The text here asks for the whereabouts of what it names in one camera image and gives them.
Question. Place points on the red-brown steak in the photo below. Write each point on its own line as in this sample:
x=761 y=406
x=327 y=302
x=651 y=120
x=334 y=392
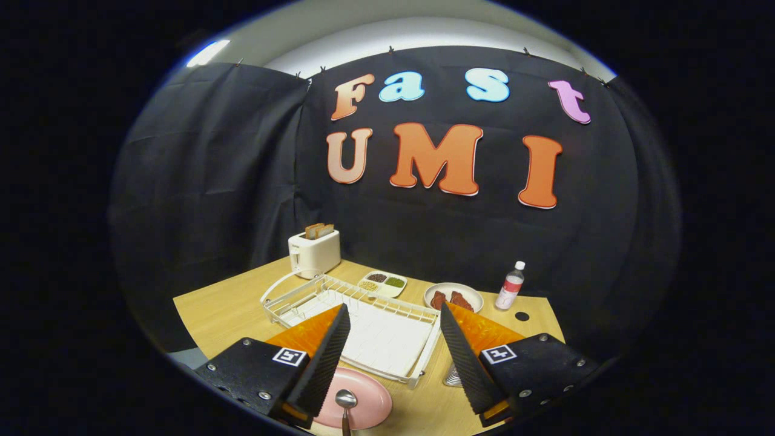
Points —
x=438 y=300
x=461 y=300

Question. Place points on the white rice grains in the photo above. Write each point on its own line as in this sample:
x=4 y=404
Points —
x=387 y=290

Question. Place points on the green mung beans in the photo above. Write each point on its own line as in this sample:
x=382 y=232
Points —
x=395 y=282

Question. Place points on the metal spoon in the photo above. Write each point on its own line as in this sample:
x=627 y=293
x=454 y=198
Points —
x=346 y=398

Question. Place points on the round white plate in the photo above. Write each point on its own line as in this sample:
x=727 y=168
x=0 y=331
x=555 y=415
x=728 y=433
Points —
x=475 y=293

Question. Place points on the metal mesh basket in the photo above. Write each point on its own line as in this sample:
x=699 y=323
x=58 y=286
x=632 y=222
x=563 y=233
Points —
x=454 y=378

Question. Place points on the pink plate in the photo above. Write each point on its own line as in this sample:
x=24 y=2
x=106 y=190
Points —
x=369 y=399

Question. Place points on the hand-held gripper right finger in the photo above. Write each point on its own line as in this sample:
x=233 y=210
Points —
x=466 y=363

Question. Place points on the clear red label bottle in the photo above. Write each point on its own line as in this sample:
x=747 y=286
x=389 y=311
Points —
x=510 y=290

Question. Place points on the yellow soybeans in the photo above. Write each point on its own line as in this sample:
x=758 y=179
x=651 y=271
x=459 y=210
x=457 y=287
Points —
x=368 y=285

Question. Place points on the brown toast slice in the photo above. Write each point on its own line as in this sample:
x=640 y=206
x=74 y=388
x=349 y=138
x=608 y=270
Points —
x=313 y=231
x=327 y=229

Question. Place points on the white toaster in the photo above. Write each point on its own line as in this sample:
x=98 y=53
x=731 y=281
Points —
x=315 y=254

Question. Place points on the white divided tray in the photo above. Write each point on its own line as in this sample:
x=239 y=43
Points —
x=399 y=292

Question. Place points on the dark brown beans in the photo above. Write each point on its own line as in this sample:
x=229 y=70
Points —
x=377 y=278

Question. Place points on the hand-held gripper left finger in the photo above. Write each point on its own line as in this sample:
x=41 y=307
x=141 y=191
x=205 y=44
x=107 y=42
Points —
x=324 y=369

